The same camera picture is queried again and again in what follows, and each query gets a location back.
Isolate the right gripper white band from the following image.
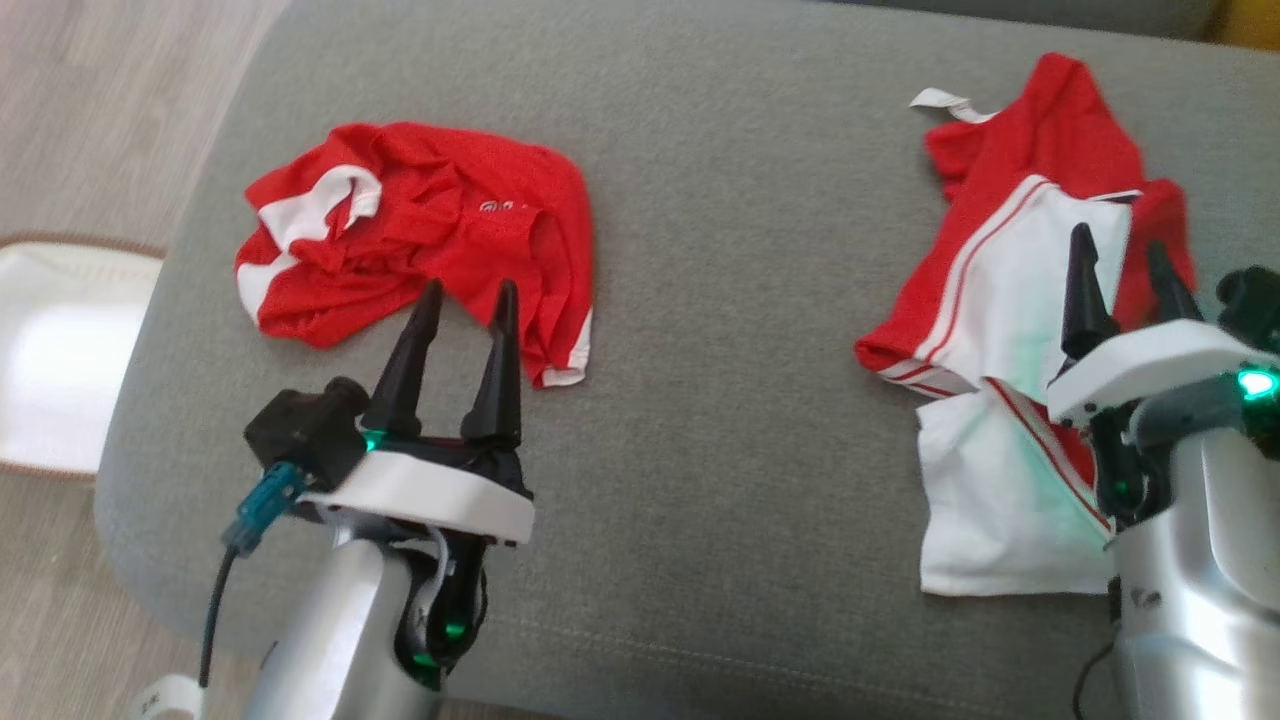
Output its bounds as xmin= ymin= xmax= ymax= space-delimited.
xmin=1046 ymin=223 xmax=1280 ymax=429

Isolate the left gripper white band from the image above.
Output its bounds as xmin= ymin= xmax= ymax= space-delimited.
xmin=298 ymin=278 xmax=537 ymax=547

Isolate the red and white striped garment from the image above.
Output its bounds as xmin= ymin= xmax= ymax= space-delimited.
xmin=854 ymin=52 xmax=1199 ymax=599

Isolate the red shirt with white collar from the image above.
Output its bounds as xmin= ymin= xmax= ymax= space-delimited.
xmin=234 ymin=121 xmax=595 ymax=390

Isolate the grey sofa seat cushion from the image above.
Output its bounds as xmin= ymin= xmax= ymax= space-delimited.
xmin=94 ymin=0 xmax=1280 ymax=720

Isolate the grey sofa back cushion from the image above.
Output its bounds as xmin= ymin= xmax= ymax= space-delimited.
xmin=828 ymin=0 xmax=1223 ymax=43

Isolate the yellow pillow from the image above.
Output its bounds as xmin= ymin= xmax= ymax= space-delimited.
xmin=1203 ymin=0 xmax=1280 ymax=53

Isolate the white laundry basket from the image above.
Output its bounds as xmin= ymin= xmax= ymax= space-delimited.
xmin=0 ymin=234 xmax=167 ymax=483

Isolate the left arm black cable teal plug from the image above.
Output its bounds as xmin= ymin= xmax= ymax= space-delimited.
xmin=198 ymin=461 xmax=307 ymax=691

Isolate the white cable label tag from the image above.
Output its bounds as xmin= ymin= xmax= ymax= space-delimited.
xmin=128 ymin=674 xmax=207 ymax=720

